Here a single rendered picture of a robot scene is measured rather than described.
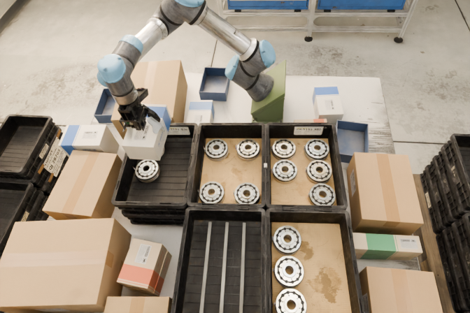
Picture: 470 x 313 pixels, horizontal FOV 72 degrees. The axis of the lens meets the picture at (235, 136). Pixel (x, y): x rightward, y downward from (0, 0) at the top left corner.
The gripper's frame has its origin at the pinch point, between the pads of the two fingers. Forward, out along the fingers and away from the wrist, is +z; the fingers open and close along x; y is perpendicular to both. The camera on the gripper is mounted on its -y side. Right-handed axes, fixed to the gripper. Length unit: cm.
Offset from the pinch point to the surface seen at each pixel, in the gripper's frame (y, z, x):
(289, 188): 8, 28, 56
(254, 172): 1.1, 27.8, 40.5
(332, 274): 40, 28, 71
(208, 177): 4.6, 27.8, 20.4
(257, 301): 51, 28, 45
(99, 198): 19.0, 25.4, -23.3
